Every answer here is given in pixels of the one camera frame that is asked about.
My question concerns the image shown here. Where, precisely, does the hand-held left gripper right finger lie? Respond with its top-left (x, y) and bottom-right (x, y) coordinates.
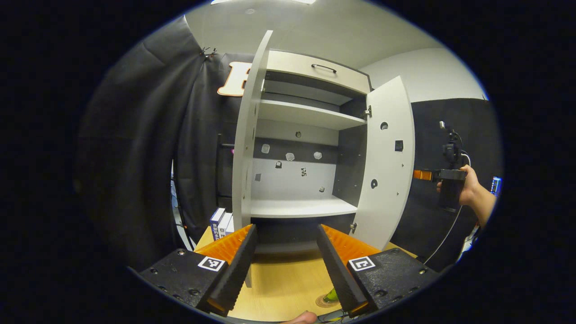
top-left (316, 223), bottom-right (441, 318)

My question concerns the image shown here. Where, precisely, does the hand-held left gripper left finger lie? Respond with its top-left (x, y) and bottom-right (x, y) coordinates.
top-left (137, 223), bottom-right (258, 318)

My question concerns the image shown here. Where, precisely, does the round brown coaster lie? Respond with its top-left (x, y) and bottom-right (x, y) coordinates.
top-left (315, 292), bottom-right (342, 309)

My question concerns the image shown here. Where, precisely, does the white cabinet door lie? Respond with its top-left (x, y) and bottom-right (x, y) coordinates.
top-left (350, 76), bottom-right (415, 251)
top-left (232, 30), bottom-right (274, 288)

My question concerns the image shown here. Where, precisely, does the white cabinet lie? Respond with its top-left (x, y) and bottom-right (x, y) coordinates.
top-left (250, 49), bottom-right (374, 253)

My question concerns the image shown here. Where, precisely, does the dark blue book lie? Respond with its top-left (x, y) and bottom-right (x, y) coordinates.
top-left (209, 208), bottom-right (225, 242)

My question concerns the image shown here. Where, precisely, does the black backdrop cloth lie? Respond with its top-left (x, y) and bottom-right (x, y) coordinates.
top-left (74, 16), bottom-right (502, 273)

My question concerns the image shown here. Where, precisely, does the thin white cable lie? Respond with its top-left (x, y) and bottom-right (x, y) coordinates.
top-left (423, 153), bottom-right (472, 266)

